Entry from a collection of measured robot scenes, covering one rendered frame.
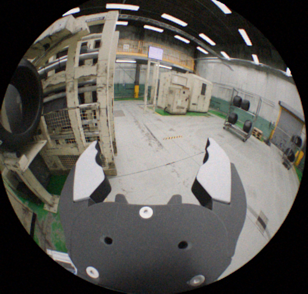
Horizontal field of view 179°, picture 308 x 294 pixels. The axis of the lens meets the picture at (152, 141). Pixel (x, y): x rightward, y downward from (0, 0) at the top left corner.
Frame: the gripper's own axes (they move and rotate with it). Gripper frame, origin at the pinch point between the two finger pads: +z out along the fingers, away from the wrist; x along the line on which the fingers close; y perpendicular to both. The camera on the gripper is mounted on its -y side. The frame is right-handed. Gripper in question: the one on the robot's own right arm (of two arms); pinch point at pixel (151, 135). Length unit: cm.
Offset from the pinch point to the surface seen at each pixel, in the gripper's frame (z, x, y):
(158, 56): 400, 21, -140
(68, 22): 36, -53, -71
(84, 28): 51, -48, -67
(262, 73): 541, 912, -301
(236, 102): 313, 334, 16
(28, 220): -51, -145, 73
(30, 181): -4, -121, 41
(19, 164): -5, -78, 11
